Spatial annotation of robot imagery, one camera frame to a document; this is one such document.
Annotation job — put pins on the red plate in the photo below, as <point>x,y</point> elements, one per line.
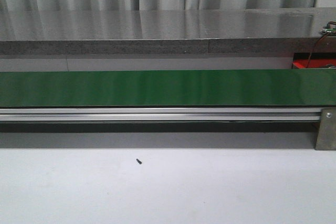
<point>317,60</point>

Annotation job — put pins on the grey stone shelf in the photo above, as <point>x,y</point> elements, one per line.
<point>135,32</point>

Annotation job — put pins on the aluminium conveyor rail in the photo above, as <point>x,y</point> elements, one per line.
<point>160,114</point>

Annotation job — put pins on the small green circuit board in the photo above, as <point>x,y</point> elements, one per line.
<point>329,28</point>

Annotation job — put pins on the green conveyor belt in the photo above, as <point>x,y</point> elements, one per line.
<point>277,87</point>

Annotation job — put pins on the grey metal bracket plate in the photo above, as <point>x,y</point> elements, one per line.
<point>326,133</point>

